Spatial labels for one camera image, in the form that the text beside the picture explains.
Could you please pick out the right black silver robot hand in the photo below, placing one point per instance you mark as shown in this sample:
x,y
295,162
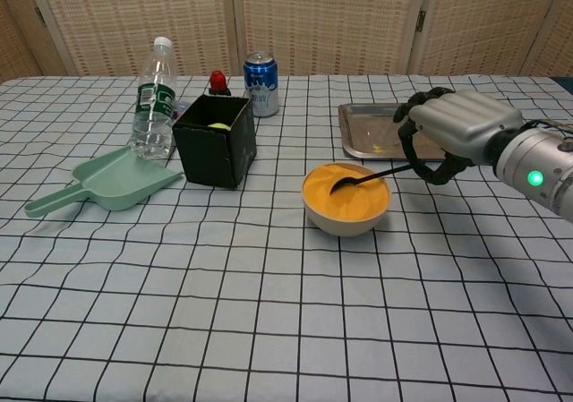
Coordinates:
x,y
465,115

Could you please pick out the black plastic spoon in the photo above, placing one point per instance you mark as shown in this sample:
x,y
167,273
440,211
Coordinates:
x,y
342,182

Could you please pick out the cream round bowl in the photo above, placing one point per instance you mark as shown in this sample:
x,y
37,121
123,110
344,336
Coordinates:
x,y
344,225

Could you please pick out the metal screen hinge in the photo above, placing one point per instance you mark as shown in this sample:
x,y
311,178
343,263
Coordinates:
x,y
421,20

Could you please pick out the dark blue padded table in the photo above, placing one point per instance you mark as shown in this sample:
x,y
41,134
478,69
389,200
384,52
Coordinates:
x,y
566,82

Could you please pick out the rectangular steel tray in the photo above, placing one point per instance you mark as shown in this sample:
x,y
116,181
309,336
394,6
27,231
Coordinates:
x,y
358,133

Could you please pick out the woven bamboo folding screen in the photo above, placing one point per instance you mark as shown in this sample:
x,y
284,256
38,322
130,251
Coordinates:
x,y
322,21

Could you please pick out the blue drink can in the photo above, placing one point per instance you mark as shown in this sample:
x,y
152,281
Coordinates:
x,y
262,93

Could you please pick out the yellow-green tennis ball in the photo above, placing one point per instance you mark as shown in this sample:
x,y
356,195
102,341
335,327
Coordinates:
x,y
218,126

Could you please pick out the small black red-capped bottle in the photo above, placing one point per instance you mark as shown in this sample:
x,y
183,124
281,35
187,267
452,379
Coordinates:
x,y
218,82

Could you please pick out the black open cube box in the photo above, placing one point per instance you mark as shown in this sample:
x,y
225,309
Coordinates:
x,y
210,156

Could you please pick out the light blue checked tablecloth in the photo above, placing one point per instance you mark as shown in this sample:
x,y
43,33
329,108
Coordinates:
x,y
224,294

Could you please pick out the clear plastic water bottle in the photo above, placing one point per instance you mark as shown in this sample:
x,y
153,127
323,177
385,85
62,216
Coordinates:
x,y
152,129

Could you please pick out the green plastic dustpan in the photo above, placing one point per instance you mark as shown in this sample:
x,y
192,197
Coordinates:
x,y
116,182

